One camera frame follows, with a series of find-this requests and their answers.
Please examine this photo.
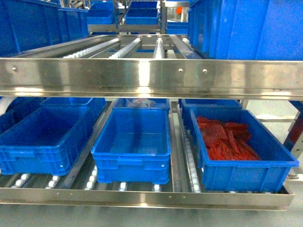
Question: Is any white roller track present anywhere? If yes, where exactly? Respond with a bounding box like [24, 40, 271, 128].
[178, 111, 201, 193]

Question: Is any large blue bin upper right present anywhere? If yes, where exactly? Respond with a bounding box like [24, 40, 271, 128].
[188, 0, 303, 61]

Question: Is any empty blue middle bin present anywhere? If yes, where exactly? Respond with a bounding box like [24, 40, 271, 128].
[91, 109, 171, 184]

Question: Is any stainless steel shelf rack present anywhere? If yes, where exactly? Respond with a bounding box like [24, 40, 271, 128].
[0, 36, 303, 210]

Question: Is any blue bin rear left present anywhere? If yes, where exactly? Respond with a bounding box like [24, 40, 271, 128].
[41, 97, 107, 123]

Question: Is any blue bin rear middle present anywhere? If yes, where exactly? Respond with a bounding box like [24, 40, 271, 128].
[113, 98, 170, 111]

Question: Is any red plastic parts pile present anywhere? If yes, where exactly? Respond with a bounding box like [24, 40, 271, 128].
[196, 116, 261, 161]

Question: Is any large blue bin upper left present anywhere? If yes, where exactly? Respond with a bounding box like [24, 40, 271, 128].
[0, 0, 89, 56]

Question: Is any blue bin with red parts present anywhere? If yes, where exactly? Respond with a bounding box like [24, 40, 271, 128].
[190, 107, 299, 192]

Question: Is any large blue bin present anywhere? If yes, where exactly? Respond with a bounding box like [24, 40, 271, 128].
[0, 0, 89, 56]
[188, 0, 303, 61]

